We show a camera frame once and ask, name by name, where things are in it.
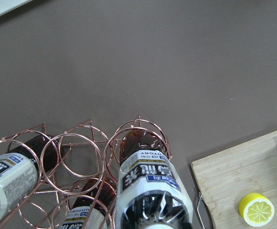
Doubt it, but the tea bottle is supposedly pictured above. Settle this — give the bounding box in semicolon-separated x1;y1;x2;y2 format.
0;135;59;221
115;129;194;229
61;178;117;229

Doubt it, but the half lemon slice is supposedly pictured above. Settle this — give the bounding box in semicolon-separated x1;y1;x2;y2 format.
238;193;275;227

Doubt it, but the bamboo cutting board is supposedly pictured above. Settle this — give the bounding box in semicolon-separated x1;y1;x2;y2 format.
191;131;277;229

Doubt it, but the copper wire bottle basket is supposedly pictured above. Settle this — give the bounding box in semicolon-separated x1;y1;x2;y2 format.
0;118;171;229

